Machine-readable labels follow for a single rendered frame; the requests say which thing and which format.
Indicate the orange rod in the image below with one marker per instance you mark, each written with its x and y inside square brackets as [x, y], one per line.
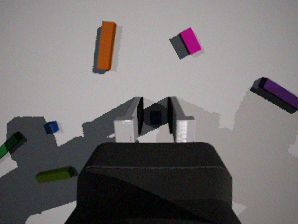
[106, 45]

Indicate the small magenta block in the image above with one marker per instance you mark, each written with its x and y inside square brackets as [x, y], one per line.
[189, 40]

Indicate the small blue block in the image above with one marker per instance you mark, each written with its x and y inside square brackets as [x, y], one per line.
[155, 117]
[51, 127]

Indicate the olive green rod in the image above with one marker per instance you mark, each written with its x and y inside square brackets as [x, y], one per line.
[55, 174]

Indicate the purple rod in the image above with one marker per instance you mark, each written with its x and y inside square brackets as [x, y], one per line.
[279, 92]

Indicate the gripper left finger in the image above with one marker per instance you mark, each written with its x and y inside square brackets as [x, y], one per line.
[127, 128]

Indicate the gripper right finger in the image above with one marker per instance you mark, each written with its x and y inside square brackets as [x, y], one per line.
[181, 126]

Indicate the dark green rod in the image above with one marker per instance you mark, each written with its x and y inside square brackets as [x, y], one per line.
[10, 143]

